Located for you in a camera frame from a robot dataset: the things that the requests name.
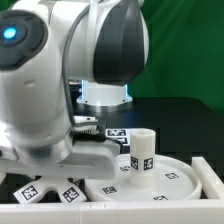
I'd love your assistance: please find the white round table top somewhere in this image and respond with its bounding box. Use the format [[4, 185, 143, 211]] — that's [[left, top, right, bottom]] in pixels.
[[85, 154, 202, 202]]

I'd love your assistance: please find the white front fence bar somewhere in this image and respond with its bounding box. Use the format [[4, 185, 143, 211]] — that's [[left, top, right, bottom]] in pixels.
[[0, 199, 224, 224]]

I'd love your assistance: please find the white cross-shaped table base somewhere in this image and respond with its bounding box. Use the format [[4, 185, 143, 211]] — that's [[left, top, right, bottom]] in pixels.
[[14, 177, 87, 204]]

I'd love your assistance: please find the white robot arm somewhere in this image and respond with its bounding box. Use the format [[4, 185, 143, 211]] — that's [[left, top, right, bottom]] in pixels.
[[0, 0, 149, 179]]

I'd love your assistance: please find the white right fence bar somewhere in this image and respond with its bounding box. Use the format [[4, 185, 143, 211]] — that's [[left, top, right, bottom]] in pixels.
[[192, 157, 224, 201]]

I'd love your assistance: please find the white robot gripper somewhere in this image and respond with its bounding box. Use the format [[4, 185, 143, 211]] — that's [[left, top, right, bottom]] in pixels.
[[0, 140, 121, 178]]

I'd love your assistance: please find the white fence bar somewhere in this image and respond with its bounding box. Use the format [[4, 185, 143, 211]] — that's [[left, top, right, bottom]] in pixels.
[[192, 157, 224, 201], [0, 199, 224, 224]]

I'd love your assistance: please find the white marker sheet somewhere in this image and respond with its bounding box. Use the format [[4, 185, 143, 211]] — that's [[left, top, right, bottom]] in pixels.
[[104, 127, 148, 146]]

